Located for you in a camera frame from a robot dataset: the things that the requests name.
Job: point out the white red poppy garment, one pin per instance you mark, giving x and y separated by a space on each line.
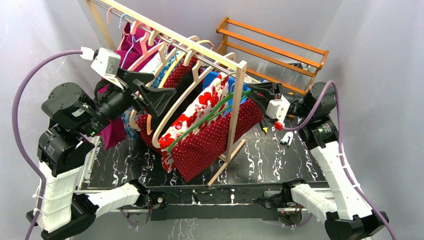
199 108

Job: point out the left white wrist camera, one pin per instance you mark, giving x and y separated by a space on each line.
105 62

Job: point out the red polka dot skirt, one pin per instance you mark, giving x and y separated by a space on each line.
196 153

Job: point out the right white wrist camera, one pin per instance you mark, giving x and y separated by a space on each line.
277 109

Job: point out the orange wooden shoe rack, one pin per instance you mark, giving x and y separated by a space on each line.
272 57

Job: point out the cream wooden hanger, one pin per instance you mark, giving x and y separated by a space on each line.
174 105

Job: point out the black garment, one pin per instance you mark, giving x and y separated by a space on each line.
182 85

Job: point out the green velvet hanger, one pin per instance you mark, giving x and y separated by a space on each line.
213 114

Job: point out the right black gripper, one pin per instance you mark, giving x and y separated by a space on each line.
269 90

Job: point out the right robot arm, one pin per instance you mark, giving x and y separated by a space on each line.
350 215

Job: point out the black yellow marker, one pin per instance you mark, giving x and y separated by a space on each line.
263 125

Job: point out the wooden clothes rack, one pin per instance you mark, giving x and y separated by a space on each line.
225 64

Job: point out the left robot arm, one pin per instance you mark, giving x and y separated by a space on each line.
62 150

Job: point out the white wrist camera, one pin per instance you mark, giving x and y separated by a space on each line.
105 62
277 109

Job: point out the white plastic clip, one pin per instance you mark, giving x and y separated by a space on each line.
287 139

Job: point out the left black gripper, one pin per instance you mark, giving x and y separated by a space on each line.
133 93

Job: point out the black base frame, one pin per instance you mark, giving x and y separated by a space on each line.
229 201

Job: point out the magenta garment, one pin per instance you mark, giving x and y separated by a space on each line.
114 129

